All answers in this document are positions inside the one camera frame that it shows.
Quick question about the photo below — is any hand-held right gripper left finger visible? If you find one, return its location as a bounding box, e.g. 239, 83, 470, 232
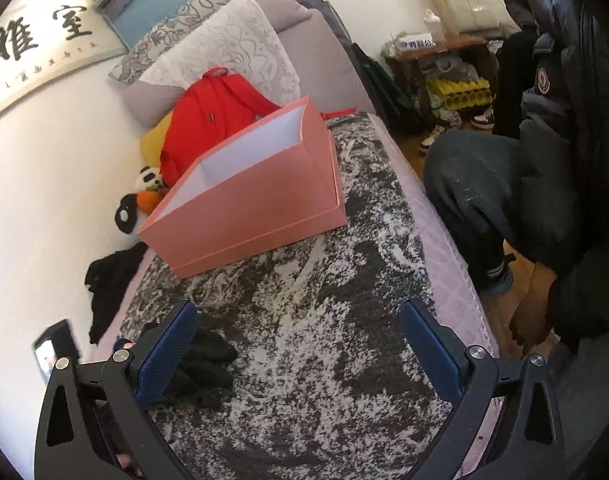
33, 300, 199, 480

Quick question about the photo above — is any panda plush toy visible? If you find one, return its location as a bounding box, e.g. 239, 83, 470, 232
137, 165, 166, 194

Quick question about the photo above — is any calligraphy wall scroll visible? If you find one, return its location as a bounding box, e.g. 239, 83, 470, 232
0, 0, 131, 127

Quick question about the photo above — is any yellow pillow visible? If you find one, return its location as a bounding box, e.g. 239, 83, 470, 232
139, 114, 176, 164

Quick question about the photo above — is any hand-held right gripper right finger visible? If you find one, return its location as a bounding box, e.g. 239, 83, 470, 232
399, 298, 567, 480

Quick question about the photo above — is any black and white plush toy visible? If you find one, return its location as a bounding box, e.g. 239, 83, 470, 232
114, 192, 148, 236

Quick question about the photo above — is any white and black sneaker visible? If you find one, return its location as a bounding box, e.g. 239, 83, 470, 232
418, 121, 448, 157
471, 107, 496, 132

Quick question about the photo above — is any grey floral patterned pillow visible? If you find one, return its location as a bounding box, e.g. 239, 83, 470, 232
108, 0, 286, 82

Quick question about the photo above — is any yellow egg tray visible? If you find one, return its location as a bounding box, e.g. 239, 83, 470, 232
428, 76, 496, 112

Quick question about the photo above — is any black cloth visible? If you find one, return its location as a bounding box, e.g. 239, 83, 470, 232
83, 241, 150, 346

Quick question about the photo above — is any black bag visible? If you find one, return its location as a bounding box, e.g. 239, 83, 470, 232
351, 41, 416, 134

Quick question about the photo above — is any white patterned pillow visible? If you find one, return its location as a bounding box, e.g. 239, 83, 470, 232
140, 0, 304, 107

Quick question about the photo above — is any orange plush toy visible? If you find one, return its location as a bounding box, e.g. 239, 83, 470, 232
136, 187, 161, 214

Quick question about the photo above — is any black glove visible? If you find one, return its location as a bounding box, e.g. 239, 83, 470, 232
148, 320, 238, 412

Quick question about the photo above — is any white packaged pillow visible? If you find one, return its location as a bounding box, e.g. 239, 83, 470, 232
428, 0, 508, 37

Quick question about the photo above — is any pink cardboard box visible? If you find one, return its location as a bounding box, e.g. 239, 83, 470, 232
137, 97, 349, 280

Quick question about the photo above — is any smartphone with lit screen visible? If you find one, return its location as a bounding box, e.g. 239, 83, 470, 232
33, 318, 78, 379

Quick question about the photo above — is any white plastic bottle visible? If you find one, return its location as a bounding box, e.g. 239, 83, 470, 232
423, 8, 443, 44

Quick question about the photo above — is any wooden side table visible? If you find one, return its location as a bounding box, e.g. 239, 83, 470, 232
383, 35, 501, 127

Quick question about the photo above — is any red backpack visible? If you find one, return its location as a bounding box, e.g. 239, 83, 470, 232
159, 66, 286, 189

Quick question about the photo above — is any grey padded headboard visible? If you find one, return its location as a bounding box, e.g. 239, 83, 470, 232
118, 0, 381, 127

